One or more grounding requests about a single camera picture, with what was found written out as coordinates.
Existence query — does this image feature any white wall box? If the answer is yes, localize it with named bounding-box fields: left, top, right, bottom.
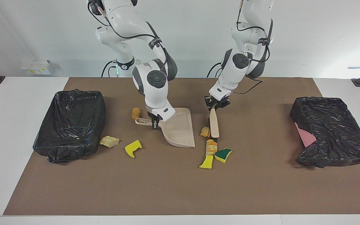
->
left=21, top=60, right=52, bottom=75

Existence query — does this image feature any yellow sponge wedge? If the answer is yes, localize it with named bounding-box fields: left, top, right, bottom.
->
left=199, top=155, right=214, bottom=169

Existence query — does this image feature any black base power cable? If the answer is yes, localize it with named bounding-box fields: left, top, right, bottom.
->
left=207, top=62, right=223, bottom=78
left=101, top=60, right=118, bottom=78

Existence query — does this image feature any pale dumpling toy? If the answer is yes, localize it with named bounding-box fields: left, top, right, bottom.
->
left=100, top=136, right=120, bottom=148

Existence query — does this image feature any black trash bag bin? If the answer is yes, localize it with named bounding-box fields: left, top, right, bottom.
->
left=32, top=89, right=107, bottom=164
left=289, top=97, right=360, bottom=168

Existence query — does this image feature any beige plastic dustpan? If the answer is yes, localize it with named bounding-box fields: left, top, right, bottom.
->
left=135, top=108, right=196, bottom=148

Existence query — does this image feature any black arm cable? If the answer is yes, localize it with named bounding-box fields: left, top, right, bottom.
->
left=88, top=2, right=169, bottom=66
left=230, top=0, right=272, bottom=95

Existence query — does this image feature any beige hand brush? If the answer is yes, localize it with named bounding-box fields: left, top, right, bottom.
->
left=210, top=108, right=220, bottom=143

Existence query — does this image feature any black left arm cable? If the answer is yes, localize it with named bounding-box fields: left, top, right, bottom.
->
left=230, top=0, right=272, bottom=95

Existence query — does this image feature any brown table mat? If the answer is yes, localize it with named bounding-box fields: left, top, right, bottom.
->
left=3, top=77, right=360, bottom=215

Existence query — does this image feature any yellow boot-shaped sponge piece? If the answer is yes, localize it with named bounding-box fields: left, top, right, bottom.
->
left=125, top=140, right=142, bottom=158

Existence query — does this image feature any pink bin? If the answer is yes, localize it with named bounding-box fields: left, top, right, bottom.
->
left=294, top=122, right=317, bottom=148

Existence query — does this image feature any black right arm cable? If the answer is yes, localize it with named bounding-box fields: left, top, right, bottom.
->
left=88, top=2, right=169, bottom=66

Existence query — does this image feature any yellow green sponge piece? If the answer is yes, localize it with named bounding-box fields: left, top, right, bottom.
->
left=214, top=148, right=232, bottom=163

